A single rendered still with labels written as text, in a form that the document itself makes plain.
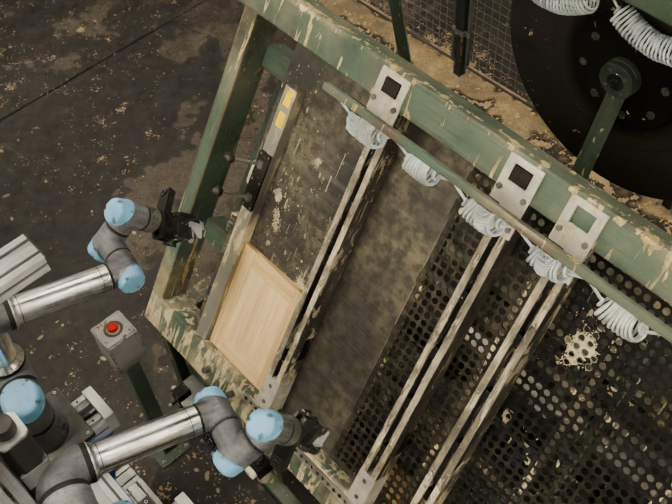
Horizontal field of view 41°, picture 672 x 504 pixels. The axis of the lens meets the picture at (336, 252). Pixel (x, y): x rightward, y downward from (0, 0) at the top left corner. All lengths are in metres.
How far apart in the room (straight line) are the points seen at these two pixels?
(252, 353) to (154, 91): 2.67
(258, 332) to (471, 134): 1.08
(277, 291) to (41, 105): 2.94
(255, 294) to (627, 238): 1.31
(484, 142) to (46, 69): 3.89
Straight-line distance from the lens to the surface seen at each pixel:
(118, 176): 4.93
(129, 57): 5.62
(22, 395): 2.73
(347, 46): 2.45
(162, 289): 3.22
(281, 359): 2.82
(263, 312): 2.90
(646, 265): 2.05
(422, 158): 2.11
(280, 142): 2.72
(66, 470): 2.11
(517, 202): 2.16
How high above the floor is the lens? 3.49
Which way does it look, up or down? 53 degrees down
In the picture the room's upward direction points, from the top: 5 degrees counter-clockwise
